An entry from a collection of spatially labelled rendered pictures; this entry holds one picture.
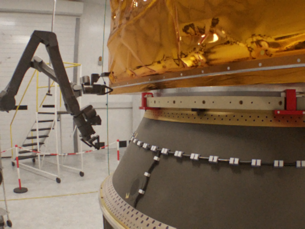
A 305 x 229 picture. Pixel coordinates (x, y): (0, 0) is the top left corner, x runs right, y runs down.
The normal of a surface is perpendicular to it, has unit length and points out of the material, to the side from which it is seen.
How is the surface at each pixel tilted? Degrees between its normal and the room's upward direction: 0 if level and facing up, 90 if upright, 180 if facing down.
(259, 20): 89
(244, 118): 62
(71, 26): 90
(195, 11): 90
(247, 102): 90
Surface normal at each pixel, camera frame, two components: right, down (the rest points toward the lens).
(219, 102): -0.63, 0.04
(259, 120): -0.43, -0.44
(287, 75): -0.88, 0.02
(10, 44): 0.51, 0.04
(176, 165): -0.67, -0.44
